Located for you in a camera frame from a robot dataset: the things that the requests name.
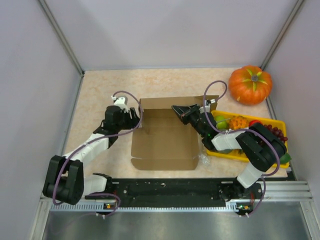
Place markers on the corner aluminium post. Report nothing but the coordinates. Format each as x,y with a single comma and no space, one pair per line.
60,35
284,29

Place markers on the right corner aluminium post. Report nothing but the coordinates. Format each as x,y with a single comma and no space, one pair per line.
284,29

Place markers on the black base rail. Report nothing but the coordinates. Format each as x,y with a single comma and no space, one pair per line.
181,192

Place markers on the green lime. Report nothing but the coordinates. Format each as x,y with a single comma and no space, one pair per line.
221,122

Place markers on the red apple upper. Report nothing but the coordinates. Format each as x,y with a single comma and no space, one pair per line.
254,122

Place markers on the orange flower decoration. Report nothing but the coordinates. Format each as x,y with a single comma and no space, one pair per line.
238,122

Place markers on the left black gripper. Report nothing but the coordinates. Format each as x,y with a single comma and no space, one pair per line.
133,122

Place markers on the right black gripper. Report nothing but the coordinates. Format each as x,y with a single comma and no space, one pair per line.
184,112

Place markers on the orange pumpkin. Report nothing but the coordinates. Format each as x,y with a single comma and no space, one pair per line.
250,85

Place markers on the purple grape bunch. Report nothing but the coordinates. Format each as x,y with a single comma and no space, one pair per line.
277,133

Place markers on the clear plastic bits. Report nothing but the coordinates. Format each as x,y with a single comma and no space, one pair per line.
204,159

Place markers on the yellow plastic tray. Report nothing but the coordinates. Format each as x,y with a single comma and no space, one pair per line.
238,154

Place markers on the green avocado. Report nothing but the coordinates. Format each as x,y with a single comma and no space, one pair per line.
285,159

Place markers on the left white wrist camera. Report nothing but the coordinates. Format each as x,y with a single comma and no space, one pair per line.
120,102

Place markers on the aluminium frame beam front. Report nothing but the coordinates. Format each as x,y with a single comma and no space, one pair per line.
272,191

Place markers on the left corner aluminium post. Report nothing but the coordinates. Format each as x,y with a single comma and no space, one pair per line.
60,35

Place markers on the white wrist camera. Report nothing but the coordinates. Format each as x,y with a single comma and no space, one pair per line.
120,102
208,104

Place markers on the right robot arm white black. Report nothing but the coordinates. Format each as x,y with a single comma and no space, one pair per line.
260,146

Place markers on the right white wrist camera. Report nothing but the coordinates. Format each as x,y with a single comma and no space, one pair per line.
208,104

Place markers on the brown cardboard box sheet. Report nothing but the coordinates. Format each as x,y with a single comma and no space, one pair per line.
163,142

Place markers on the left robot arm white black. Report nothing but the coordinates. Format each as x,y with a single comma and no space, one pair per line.
65,181

